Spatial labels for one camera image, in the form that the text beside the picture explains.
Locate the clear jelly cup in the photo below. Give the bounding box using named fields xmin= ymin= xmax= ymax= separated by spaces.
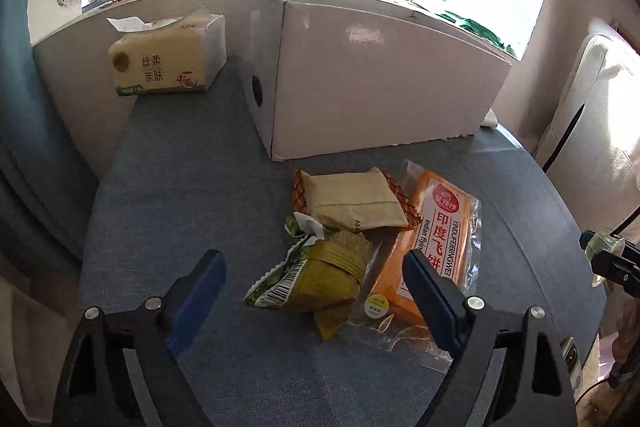
xmin=580 ymin=230 xmax=626 ymax=287

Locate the person's right hand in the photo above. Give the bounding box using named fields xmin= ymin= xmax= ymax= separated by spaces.
xmin=612 ymin=298 xmax=639 ymax=363

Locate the orange Indian flatbread pack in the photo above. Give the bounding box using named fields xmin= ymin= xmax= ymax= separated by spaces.
xmin=346 ymin=160 xmax=482 ymax=372

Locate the smartphone with cartoon case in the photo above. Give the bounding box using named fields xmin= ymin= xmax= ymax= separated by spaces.
xmin=561 ymin=336 xmax=582 ymax=395

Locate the olive green wrapped snack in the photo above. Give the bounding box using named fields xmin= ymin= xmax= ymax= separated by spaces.
xmin=243 ymin=211 xmax=373 ymax=340

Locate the beige cracker packet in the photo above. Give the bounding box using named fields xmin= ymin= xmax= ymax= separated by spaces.
xmin=292 ymin=167 xmax=421 ymax=233

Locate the blue curtain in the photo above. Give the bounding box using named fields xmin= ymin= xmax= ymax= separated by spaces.
xmin=1 ymin=0 xmax=98 ymax=272

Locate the white charger device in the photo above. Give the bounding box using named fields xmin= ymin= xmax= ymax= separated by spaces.
xmin=480 ymin=108 xmax=499 ymax=129

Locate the tissue paper pack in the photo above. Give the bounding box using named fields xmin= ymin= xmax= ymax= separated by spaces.
xmin=108 ymin=8 xmax=227 ymax=96

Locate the white cardboard box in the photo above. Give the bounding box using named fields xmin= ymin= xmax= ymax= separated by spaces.
xmin=239 ymin=0 xmax=512 ymax=161

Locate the green cloth on windowsill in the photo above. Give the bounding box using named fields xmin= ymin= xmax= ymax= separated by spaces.
xmin=404 ymin=0 xmax=516 ymax=57

